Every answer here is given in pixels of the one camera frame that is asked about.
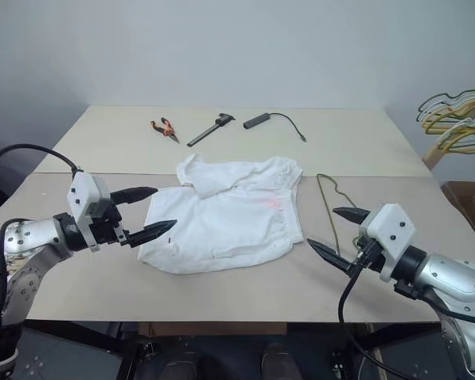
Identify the black table frame bar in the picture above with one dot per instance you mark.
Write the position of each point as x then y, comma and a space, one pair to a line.
75, 336

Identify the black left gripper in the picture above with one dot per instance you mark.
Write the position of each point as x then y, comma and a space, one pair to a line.
105, 231

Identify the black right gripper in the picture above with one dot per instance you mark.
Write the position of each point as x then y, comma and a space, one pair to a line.
369, 255

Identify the brown cardboard box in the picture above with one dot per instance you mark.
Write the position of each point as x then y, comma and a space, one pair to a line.
471, 213

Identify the wooden hanger rack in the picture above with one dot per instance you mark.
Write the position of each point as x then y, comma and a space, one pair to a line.
435, 156

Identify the white shirt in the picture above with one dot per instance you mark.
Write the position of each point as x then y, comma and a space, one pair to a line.
221, 229

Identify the brown panel under table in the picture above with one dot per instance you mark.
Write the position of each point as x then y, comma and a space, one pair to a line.
213, 328

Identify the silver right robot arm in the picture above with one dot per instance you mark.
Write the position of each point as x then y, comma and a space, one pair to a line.
451, 273

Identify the black digital caliper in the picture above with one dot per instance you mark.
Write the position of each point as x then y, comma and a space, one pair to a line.
206, 134

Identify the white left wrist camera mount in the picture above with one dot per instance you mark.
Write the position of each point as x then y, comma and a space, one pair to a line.
83, 190

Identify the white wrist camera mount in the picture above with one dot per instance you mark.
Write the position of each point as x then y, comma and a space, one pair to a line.
83, 190
392, 225

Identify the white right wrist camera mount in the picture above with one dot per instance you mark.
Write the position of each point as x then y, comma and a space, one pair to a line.
392, 225

